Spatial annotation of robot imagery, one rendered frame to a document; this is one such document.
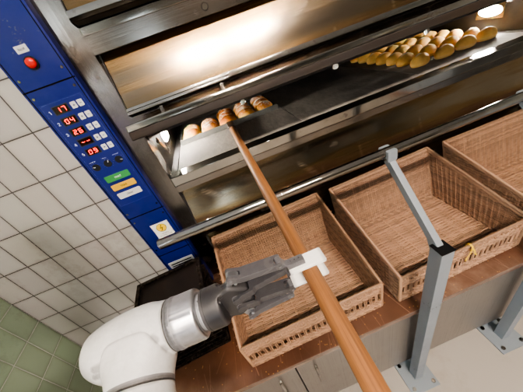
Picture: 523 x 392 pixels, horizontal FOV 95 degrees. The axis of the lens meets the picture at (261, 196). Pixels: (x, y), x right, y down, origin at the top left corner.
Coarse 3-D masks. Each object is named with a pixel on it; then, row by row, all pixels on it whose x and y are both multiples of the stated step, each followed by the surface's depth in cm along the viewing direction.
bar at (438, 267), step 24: (456, 120) 71; (408, 144) 70; (336, 168) 70; (288, 192) 68; (408, 192) 69; (216, 216) 68; (240, 216) 68; (168, 240) 66; (432, 240) 66; (432, 264) 69; (432, 288) 73; (432, 312) 80; (504, 312) 111; (432, 336) 92; (504, 336) 117; (408, 360) 123; (408, 384) 116; (432, 384) 113
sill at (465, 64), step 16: (496, 48) 107; (512, 48) 106; (464, 64) 104; (480, 64) 106; (416, 80) 104; (432, 80) 104; (368, 96) 105; (384, 96) 102; (400, 96) 104; (336, 112) 102; (352, 112) 102; (288, 128) 103; (304, 128) 100; (320, 128) 102; (256, 144) 99; (272, 144) 100; (208, 160) 101; (224, 160) 98; (240, 160) 100; (176, 176) 97; (192, 176) 98
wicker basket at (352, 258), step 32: (256, 224) 114; (320, 224) 121; (224, 256) 116; (256, 256) 119; (288, 256) 123; (352, 256) 102; (352, 288) 101; (256, 320) 102; (320, 320) 85; (256, 352) 92
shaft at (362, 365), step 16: (240, 144) 96; (256, 176) 73; (272, 192) 65; (272, 208) 59; (288, 224) 53; (288, 240) 49; (304, 272) 43; (320, 272) 42; (320, 288) 39; (320, 304) 38; (336, 304) 36; (336, 320) 34; (336, 336) 33; (352, 336) 32; (352, 352) 31; (368, 352) 31; (352, 368) 30; (368, 368) 29; (368, 384) 28; (384, 384) 28
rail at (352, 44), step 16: (464, 0) 76; (416, 16) 76; (432, 16) 76; (384, 32) 75; (336, 48) 74; (304, 64) 74; (256, 80) 73; (208, 96) 72; (224, 96) 73; (176, 112) 72; (128, 128) 71
